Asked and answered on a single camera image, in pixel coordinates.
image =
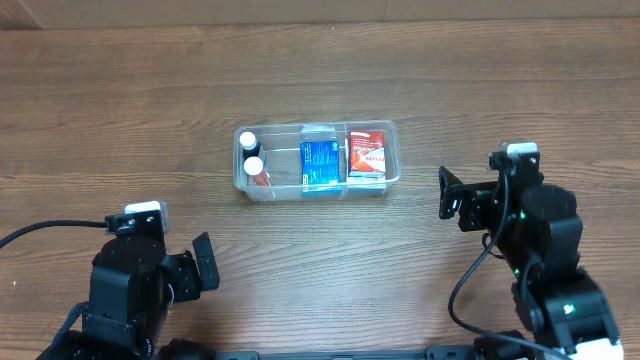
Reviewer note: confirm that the white medicine box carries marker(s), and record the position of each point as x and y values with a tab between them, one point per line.
361	180

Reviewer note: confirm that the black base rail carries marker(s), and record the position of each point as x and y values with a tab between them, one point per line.
340	355

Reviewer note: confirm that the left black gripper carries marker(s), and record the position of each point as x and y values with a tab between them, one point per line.
189	270

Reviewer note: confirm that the red medicine box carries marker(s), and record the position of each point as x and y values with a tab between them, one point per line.
366	154

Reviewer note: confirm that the clear plastic container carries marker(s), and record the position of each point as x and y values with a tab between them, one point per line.
281	145

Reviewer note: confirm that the blue medicine box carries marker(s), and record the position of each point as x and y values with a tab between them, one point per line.
320	163

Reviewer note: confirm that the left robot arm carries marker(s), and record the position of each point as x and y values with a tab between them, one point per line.
134	283

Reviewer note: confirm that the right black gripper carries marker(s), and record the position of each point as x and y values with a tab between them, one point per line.
470	198

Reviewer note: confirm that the orange tube white cap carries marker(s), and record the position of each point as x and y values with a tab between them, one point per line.
254	168

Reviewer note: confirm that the black bottle white cap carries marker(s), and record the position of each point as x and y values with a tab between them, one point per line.
251	146

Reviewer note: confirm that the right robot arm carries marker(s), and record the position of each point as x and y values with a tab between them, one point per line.
535	228

